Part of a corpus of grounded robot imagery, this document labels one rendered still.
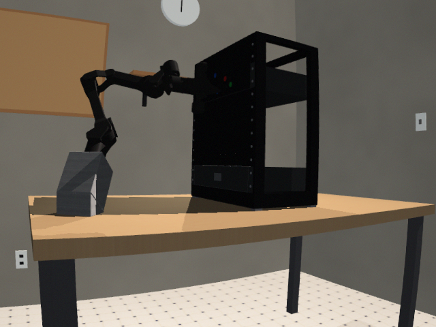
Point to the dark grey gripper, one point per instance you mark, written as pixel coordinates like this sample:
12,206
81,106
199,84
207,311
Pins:
198,106

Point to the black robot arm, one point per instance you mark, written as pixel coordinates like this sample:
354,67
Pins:
103,135

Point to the black server rack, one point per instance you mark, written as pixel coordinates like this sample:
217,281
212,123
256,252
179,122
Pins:
233,125

